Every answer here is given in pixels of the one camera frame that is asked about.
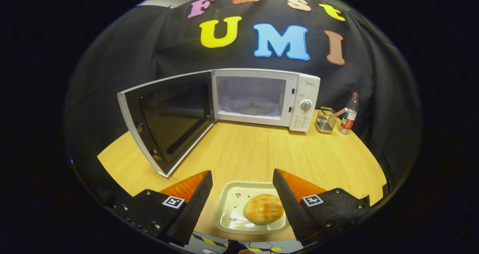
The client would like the white microwave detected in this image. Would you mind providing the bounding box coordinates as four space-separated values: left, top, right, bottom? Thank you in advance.
117 68 321 178

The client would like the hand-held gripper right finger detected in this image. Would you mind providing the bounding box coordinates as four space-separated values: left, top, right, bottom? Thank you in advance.
272 168 371 246

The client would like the clear plastic bottle red label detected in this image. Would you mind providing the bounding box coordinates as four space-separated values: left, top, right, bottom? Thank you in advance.
339 92 359 135

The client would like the round golden bread bun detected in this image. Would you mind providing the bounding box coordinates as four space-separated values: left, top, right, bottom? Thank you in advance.
244 194 284 225

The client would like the metal wire mesh holder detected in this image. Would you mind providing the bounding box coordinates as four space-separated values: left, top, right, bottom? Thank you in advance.
315 106 337 134

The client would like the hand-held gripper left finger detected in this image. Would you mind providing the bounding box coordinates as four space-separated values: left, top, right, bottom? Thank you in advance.
112 170 213 247

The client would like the white square plate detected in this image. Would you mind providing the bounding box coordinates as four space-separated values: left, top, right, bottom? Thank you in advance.
214 181 290 235

